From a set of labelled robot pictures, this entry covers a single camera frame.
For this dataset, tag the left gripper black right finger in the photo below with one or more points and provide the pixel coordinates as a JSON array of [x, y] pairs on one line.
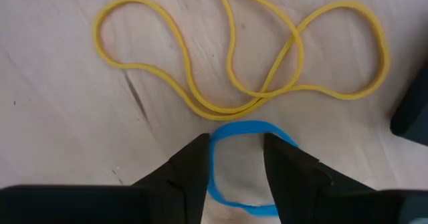
[[301, 190]]

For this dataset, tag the yellow rubber band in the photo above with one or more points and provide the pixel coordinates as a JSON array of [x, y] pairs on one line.
[[230, 50], [96, 36]]

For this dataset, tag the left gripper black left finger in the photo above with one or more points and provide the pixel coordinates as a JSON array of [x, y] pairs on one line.
[[180, 187]]

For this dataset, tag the small black rectangular block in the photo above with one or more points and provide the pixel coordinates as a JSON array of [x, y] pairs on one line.
[[414, 117]]

